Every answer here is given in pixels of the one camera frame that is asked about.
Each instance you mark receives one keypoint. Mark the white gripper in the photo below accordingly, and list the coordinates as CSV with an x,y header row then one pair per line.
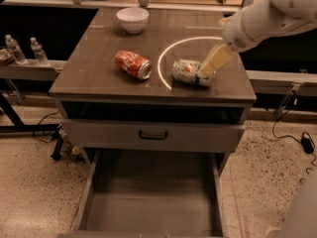
x,y
238,31

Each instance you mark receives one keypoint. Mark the crushed red soda can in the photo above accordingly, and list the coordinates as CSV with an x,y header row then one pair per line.
x,y
133,64

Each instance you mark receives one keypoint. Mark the grey drawer cabinet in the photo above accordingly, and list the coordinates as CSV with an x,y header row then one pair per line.
x,y
92,87

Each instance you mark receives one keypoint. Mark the closed grey drawer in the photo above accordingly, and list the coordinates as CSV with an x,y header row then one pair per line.
x,y
214,138

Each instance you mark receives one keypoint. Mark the open grey bottom drawer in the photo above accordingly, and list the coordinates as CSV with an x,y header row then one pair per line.
x,y
143,194

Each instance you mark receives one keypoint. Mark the white ceramic bowl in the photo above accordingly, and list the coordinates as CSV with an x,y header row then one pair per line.
x,y
133,19

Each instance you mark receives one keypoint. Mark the grey side shelf right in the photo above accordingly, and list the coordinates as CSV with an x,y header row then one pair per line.
x,y
272,82

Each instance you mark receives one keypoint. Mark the grey side shelf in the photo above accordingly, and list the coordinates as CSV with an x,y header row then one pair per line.
x,y
272,82
32,70

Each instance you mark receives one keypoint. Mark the black power adapter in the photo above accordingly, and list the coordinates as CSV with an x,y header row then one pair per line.
x,y
307,143

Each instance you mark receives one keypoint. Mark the right clear water bottle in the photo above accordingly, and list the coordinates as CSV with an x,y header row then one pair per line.
x,y
39,52

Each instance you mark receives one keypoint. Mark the clear water bottle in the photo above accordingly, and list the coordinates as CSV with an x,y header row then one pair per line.
x,y
39,52
15,50

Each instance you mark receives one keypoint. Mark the grey side shelf left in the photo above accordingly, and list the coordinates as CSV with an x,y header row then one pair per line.
x,y
32,70

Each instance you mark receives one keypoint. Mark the left clear water bottle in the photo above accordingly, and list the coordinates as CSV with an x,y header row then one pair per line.
x,y
15,50

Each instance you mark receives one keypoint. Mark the black metal stand leg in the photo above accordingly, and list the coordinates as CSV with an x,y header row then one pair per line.
x,y
20,127

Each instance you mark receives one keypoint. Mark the black drawer handle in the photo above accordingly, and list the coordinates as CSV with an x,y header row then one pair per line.
x,y
158,137

